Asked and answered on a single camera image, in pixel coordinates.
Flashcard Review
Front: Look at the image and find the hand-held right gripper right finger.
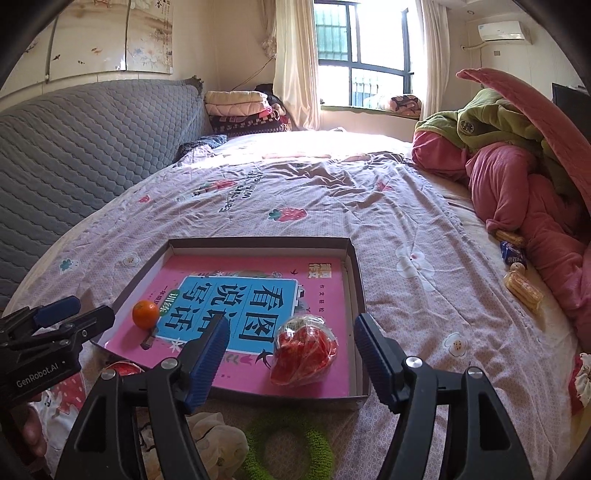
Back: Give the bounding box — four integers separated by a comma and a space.
353, 313, 536, 480

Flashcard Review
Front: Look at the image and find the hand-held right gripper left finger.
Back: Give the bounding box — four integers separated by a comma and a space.
58, 315, 232, 480

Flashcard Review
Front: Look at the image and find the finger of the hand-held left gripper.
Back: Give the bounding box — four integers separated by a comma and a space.
13, 305, 116, 352
0, 296, 82, 344

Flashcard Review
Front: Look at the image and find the orange tangerine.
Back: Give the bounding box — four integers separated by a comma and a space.
132, 300, 161, 329

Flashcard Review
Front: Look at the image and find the cream plush toy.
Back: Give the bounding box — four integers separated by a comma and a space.
187, 411, 250, 480

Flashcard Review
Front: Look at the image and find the green fuzzy ring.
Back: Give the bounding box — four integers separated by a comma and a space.
240, 408, 334, 480

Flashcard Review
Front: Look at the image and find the shallow cardboard box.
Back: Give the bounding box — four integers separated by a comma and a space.
90, 237, 372, 412

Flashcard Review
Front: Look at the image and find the person's left hand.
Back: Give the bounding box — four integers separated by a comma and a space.
21, 406, 49, 460

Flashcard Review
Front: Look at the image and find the red round container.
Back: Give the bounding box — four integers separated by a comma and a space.
102, 361, 144, 380

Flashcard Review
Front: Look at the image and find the red snack bag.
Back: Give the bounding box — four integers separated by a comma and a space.
269, 315, 339, 387

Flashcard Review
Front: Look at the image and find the pink book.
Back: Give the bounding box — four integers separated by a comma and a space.
106, 255, 358, 398

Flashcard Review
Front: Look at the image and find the grey quilted headboard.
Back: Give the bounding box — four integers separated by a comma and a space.
0, 78, 215, 312

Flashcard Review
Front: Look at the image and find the large yellow snack packet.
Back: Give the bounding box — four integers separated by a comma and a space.
503, 270, 546, 315

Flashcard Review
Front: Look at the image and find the small blue snack packet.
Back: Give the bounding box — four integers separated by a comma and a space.
500, 241, 528, 271

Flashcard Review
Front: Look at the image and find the dark blue patterned cloth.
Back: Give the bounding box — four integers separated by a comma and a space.
178, 134, 228, 160

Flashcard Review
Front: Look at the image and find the pink quilt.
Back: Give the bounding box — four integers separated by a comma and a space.
411, 68, 591, 352

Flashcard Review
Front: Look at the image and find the dark patterned folded blanket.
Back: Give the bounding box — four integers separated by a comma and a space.
210, 113, 289, 137

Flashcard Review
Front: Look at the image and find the pink folded blanket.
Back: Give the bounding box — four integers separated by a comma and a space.
207, 104, 278, 121

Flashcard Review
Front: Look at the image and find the cream folded blanket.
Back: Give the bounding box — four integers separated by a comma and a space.
204, 90, 271, 116

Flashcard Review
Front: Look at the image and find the green blanket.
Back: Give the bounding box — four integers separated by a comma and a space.
414, 88, 578, 195

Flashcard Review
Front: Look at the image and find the black bag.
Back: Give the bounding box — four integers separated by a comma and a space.
256, 84, 283, 107

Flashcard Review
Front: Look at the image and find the cream curtain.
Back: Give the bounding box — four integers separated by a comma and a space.
273, 0, 321, 132
422, 0, 446, 116

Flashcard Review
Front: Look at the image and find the window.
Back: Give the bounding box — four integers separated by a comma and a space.
314, 0, 426, 109

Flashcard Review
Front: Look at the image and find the black television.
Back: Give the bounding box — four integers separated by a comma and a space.
551, 82, 591, 134

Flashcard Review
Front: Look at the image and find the white air conditioner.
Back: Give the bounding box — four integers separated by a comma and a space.
478, 21, 533, 45

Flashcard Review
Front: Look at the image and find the wall poster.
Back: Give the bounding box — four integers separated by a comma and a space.
9, 0, 175, 88

